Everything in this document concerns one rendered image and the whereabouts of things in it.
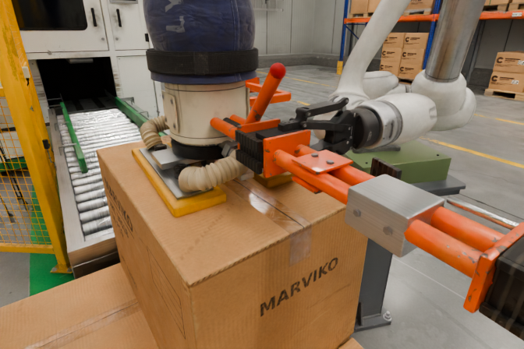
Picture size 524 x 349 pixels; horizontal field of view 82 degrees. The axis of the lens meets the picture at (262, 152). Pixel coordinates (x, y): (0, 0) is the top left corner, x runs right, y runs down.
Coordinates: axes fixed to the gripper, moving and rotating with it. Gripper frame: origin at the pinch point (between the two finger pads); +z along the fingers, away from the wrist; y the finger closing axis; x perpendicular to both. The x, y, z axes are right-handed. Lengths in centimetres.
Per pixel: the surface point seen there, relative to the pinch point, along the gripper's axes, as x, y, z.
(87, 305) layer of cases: 43, 53, 31
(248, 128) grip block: 4.6, -2.2, 2.6
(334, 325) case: -4.2, 43.4, -13.8
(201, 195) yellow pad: 11.1, 11.1, 8.7
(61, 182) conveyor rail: 120, 48, 32
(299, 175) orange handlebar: -9.1, 0.4, 3.5
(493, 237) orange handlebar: -28.7, -0.8, -0.4
